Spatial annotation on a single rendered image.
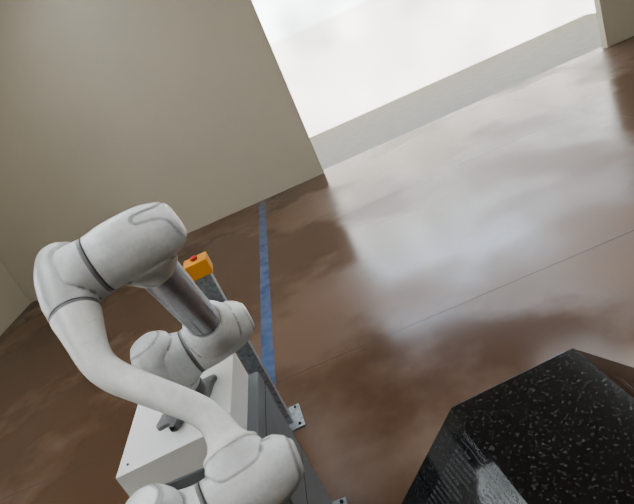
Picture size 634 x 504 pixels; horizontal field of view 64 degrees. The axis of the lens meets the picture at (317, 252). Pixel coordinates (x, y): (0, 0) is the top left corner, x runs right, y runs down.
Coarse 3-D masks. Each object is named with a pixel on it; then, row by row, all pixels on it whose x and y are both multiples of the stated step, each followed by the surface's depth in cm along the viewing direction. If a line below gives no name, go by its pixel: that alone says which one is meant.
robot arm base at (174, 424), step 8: (208, 376) 172; (216, 376) 171; (200, 384) 163; (208, 384) 167; (200, 392) 162; (208, 392) 164; (168, 416) 160; (160, 424) 160; (168, 424) 160; (176, 424) 155
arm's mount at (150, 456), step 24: (216, 384) 168; (240, 384) 173; (144, 408) 176; (240, 408) 163; (144, 432) 164; (168, 432) 158; (192, 432) 152; (144, 456) 153; (168, 456) 150; (192, 456) 151; (120, 480) 151; (144, 480) 152; (168, 480) 153
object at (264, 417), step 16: (256, 384) 180; (256, 400) 172; (272, 400) 190; (256, 416) 164; (272, 416) 180; (256, 432) 157; (272, 432) 172; (288, 432) 193; (304, 464) 196; (176, 480) 153; (192, 480) 153; (304, 480) 186; (304, 496) 177; (320, 496) 199
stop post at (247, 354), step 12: (204, 252) 247; (192, 264) 238; (204, 264) 239; (192, 276) 239; (204, 276) 241; (204, 288) 245; (216, 288) 246; (216, 300) 248; (240, 348) 258; (252, 348) 262; (252, 360) 262; (252, 372) 264; (264, 372) 266; (276, 396) 272; (288, 408) 291; (288, 420) 278; (300, 420) 278
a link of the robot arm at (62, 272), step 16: (48, 256) 104; (64, 256) 103; (80, 256) 102; (48, 272) 102; (64, 272) 101; (80, 272) 101; (96, 272) 102; (48, 288) 100; (64, 288) 100; (80, 288) 101; (96, 288) 103; (112, 288) 107; (48, 304) 99; (48, 320) 100
